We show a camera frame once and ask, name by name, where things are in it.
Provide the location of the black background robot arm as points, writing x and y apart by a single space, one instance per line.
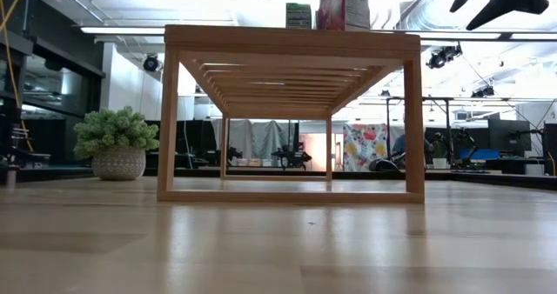
291 157

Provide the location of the floral patterned cloth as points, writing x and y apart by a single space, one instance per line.
363 146

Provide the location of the round green plant in pot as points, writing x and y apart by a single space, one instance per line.
115 163

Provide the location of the red cereal box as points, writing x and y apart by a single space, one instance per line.
335 7

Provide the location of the blue panel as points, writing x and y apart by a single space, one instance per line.
478 155

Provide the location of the white cup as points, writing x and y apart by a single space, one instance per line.
440 163

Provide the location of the wooden slatted shelf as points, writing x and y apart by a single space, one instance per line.
287 42

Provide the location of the person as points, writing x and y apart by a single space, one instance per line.
400 148

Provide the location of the ceiling light strip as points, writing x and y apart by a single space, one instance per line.
122 30
478 36

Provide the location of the grey hanging cloth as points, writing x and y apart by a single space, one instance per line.
261 137

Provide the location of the black ceiling spotlight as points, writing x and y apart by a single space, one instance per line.
483 92
437 60
150 63

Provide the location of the black monitor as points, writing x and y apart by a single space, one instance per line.
509 135

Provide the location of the green cereal box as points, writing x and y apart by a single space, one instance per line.
298 16

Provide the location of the black aluminium table frame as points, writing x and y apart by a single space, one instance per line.
500 181

